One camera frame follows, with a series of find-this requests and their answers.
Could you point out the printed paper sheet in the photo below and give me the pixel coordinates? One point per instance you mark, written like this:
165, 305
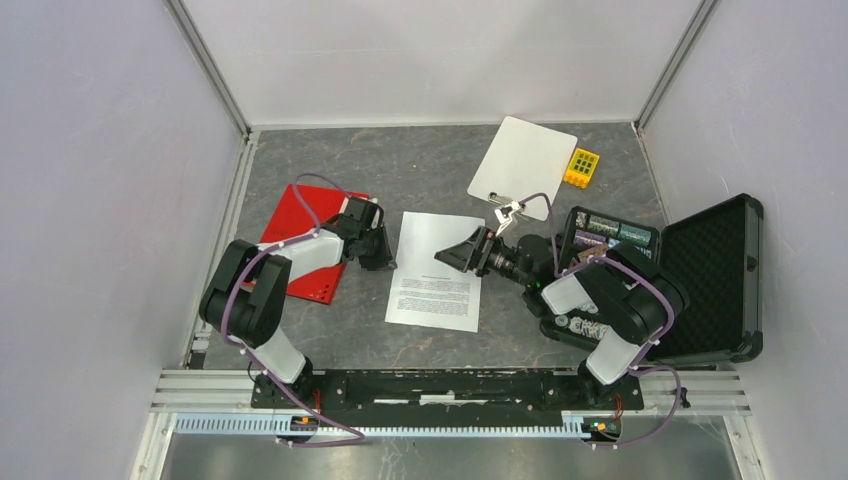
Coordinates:
425, 292

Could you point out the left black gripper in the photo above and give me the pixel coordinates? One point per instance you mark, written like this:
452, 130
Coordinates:
385, 257

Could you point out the yellow toy brick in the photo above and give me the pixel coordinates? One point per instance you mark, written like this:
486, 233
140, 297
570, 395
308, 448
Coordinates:
581, 168

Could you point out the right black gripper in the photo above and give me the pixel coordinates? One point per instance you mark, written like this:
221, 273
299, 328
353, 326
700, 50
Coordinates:
466, 255

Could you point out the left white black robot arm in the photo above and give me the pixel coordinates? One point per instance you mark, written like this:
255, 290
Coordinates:
245, 297

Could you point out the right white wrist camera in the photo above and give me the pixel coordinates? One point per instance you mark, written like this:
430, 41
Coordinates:
507, 215

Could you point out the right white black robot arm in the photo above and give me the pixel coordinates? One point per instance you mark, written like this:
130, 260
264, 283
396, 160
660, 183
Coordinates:
637, 300

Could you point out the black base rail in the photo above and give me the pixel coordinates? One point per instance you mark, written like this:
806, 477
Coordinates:
525, 397

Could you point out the black poker chip case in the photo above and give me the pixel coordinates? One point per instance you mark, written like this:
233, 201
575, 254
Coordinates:
715, 254

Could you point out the white clipboard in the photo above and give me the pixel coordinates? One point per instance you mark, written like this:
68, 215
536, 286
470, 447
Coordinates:
523, 159

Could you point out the red folder black inside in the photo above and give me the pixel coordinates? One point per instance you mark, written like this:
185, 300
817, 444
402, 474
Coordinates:
319, 230

